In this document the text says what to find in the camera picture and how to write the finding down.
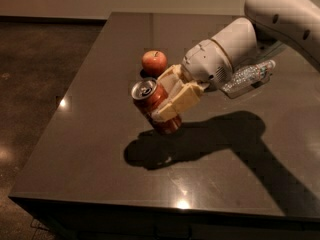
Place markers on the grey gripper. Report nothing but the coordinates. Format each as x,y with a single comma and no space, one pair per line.
206,62

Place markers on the red coke can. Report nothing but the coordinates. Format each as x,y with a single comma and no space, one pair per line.
147,96

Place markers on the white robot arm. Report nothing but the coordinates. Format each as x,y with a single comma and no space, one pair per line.
240,55

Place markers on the red apple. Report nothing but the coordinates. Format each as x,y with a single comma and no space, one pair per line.
154,63

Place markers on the clear plastic water bottle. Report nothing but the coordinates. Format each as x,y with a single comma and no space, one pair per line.
247,76

